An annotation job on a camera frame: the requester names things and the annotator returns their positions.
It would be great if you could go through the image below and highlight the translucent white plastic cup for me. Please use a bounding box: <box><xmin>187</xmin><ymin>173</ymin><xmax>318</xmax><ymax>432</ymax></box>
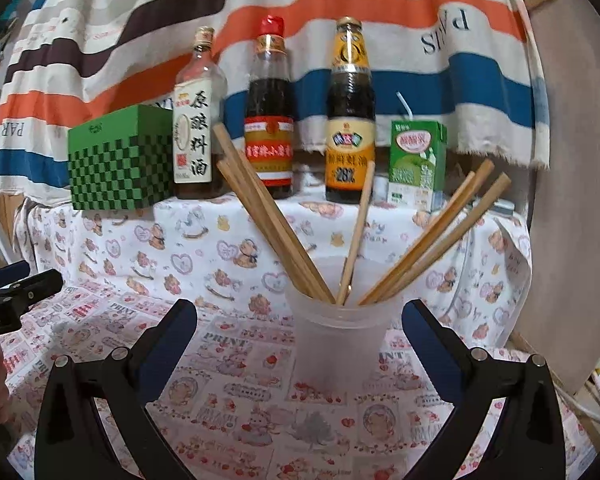
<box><xmin>285</xmin><ymin>259</ymin><xmax>403</xmax><ymax>394</ymax></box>

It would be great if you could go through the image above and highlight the green checkered box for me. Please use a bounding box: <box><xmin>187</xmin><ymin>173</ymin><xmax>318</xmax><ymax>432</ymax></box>
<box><xmin>68</xmin><ymin>104</ymin><xmax>173</xmax><ymax>210</ymax></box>

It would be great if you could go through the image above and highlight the green milk carton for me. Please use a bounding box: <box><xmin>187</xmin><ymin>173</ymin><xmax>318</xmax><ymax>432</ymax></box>
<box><xmin>387</xmin><ymin>91</ymin><xmax>448</xmax><ymax>212</ymax></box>

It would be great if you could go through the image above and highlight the clear cooking wine bottle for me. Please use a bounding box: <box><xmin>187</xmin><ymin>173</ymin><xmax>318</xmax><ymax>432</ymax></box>
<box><xmin>172</xmin><ymin>26</ymin><xmax>227</xmax><ymax>200</ymax></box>

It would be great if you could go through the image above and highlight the yellow label oyster sauce bottle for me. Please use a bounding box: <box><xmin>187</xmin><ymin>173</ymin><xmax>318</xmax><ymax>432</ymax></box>
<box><xmin>325</xmin><ymin>16</ymin><xmax>376</xmax><ymax>204</ymax></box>

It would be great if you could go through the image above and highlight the red label sauce bottle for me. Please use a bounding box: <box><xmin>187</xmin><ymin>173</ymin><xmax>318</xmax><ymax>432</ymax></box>
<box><xmin>244</xmin><ymin>15</ymin><xmax>294</xmax><ymax>198</ymax></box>

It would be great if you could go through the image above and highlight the striped fabric backdrop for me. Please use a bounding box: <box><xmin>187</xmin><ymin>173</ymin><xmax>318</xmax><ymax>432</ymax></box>
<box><xmin>0</xmin><ymin>0</ymin><xmax>550</xmax><ymax>205</ymax></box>

